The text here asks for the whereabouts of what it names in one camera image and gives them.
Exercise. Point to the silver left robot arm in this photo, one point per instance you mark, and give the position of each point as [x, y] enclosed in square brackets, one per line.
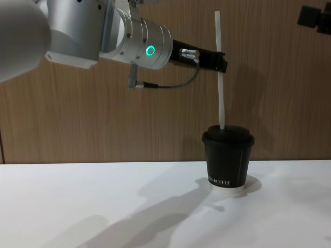
[77, 33]

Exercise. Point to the black paper cup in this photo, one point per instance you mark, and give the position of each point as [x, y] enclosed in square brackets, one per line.
[227, 165]

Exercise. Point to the white table cloth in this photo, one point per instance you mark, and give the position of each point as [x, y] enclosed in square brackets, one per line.
[77, 201]

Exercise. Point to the black plastic cup lid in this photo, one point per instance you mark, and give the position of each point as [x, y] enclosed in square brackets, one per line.
[227, 135]

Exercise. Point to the white paper-wrapped straw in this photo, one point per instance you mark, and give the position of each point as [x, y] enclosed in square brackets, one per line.
[219, 33]

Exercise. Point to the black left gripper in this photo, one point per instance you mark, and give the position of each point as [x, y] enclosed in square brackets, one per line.
[207, 60]

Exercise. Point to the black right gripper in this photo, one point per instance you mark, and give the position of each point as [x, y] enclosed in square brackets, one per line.
[324, 18]

